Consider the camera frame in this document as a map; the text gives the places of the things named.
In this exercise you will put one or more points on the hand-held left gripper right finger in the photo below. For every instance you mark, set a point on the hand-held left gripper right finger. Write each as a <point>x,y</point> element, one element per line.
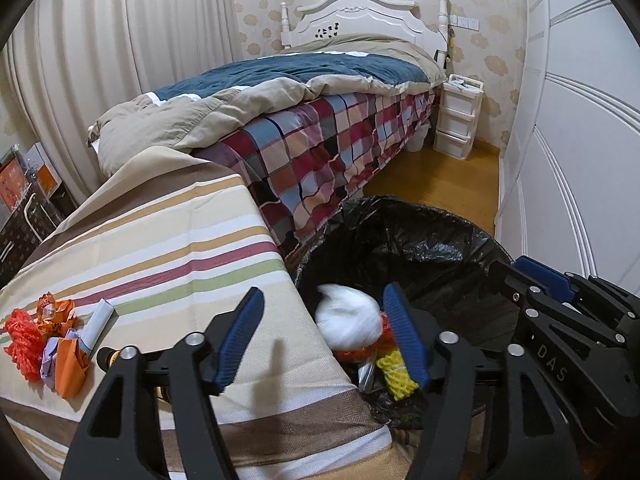
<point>405,335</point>

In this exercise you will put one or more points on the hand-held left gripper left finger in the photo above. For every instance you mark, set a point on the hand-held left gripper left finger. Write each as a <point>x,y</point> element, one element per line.
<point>240,335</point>

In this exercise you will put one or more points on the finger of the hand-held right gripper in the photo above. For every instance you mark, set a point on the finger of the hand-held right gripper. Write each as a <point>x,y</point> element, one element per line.
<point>520,300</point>
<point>547,277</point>

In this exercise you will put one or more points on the yellow foam net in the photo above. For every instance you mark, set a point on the yellow foam net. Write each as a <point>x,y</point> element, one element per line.
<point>397,375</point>

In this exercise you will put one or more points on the red mesh net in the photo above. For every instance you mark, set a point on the red mesh net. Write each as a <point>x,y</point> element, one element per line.
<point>367,352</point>

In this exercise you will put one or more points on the silver foil wrapper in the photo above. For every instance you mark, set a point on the silver foil wrapper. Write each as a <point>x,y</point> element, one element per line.
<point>369,377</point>

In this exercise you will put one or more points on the white plastic bag wad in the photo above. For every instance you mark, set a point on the white plastic bag wad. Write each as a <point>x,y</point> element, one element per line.
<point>350,315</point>

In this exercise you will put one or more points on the bin with black bag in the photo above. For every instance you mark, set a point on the bin with black bag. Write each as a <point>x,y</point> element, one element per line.
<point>440,260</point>

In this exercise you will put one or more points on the gold and black bottle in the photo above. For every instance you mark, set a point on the gold and black bottle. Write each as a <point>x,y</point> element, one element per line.
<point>107,357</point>

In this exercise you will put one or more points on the orange paper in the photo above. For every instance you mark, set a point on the orange paper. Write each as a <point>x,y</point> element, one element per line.
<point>72,370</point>

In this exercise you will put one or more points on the orange plastic wrapper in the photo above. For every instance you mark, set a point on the orange plastic wrapper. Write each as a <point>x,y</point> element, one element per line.
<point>57,312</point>

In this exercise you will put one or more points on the purple paper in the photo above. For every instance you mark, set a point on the purple paper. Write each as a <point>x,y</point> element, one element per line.
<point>50,360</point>

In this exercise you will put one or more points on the orange mesh net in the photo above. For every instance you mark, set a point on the orange mesh net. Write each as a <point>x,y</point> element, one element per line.
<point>25,342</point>

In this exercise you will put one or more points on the striped tablecloth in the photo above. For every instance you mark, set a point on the striped tablecloth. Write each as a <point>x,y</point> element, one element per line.
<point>175,260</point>

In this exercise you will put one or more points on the white wardrobe door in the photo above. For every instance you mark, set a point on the white wardrobe door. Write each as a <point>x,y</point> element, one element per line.
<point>575,135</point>

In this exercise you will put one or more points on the white plastic drawer unit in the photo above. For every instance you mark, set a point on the white plastic drawer unit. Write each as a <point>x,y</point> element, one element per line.
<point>457,120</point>

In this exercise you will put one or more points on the plaid bed sheet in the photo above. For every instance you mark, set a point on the plaid bed sheet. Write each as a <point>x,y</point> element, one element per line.
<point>310,160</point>

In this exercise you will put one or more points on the small white bucket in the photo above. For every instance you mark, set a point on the small white bucket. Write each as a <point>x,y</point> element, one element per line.
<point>420,137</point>

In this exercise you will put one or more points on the yellow hanging tag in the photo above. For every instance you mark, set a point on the yellow hanging tag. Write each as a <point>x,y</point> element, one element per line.
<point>451,42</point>

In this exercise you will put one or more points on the white and orange box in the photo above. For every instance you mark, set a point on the white and orange box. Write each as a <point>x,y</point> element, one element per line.
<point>42,167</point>

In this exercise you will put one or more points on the bed with checkered cover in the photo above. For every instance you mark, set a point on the bed with checkered cover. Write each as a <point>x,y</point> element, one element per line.
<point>300,70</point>

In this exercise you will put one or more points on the beige striped curtain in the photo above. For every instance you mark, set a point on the beige striped curtain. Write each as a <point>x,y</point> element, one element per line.
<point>125,35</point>

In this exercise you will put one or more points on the white bed headboard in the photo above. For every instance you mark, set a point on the white bed headboard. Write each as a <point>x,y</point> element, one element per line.
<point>360,15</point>

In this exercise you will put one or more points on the white wall switch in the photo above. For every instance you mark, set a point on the white wall switch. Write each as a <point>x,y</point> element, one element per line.
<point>465,22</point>

